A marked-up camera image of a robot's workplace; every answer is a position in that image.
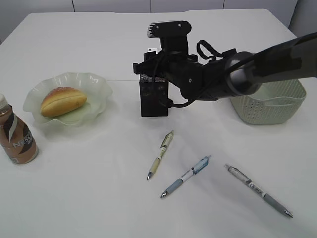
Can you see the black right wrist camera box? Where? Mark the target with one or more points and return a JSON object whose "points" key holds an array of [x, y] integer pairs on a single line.
{"points": [[172, 35]]}

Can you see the blue clip pen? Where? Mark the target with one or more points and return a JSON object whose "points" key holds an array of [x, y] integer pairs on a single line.
{"points": [[192, 171]]}

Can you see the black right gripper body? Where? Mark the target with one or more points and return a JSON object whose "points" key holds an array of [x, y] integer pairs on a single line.
{"points": [[172, 65]]}

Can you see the pale green plastic basket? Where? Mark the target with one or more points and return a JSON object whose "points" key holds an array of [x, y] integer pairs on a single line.
{"points": [[273, 103]]}

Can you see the toy bread bun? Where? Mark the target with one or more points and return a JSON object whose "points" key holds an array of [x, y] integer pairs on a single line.
{"points": [[62, 100]]}

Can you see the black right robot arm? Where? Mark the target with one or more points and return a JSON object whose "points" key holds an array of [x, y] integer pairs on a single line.
{"points": [[231, 73]]}

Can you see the black mesh pen holder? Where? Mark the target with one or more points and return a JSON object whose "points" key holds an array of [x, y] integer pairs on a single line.
{"points": [[150, 95]]}

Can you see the white grey grip pen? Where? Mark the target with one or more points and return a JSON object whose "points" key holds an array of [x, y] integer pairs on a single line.
{"points": [[257, 190]]}

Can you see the clear plastic ruler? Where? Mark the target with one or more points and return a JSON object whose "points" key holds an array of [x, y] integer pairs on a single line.
{"points": [[152, 50]]}

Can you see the pale green ruffled glass plate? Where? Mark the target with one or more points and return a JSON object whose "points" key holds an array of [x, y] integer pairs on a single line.
{"points": [[95, 87]]}

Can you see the brown coffee drink bottle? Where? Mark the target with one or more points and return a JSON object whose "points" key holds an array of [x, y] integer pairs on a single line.
{"points": [[15, 136]]}

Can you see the cream barrel pen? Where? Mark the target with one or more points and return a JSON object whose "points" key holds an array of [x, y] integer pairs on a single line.
{"points": [[163, 148]]}

